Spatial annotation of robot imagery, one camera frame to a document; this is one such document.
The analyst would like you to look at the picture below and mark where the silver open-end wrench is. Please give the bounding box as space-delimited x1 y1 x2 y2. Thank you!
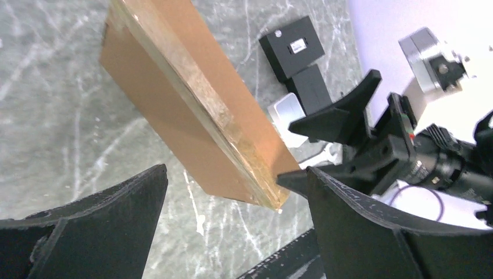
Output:
298 142 343 169

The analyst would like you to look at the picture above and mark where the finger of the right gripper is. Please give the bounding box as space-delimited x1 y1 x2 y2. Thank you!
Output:
288 69 382 146
276 166 347 199

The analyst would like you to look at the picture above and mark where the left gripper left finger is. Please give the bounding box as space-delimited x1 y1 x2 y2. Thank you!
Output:
1 164 168 278

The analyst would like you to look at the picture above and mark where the brown cardboard express box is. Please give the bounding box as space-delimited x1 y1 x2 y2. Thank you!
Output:
100 1 299 210

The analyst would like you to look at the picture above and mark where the black square box with label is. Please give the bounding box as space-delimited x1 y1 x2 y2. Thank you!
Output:
259 16 325 83

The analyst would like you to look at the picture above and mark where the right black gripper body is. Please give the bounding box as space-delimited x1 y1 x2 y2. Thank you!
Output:
338 93 416 195

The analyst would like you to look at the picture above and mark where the black flat rectangular box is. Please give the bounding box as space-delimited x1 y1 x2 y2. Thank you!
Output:
285 64 333 116

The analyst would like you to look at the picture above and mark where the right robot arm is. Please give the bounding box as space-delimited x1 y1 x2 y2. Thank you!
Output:
289 69 492 224

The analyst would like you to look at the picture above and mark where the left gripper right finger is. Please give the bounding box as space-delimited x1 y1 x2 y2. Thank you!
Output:
306 167 492 278

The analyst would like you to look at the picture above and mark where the white rounded power bank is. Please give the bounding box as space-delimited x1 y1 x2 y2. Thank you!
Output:
267 92 320 148

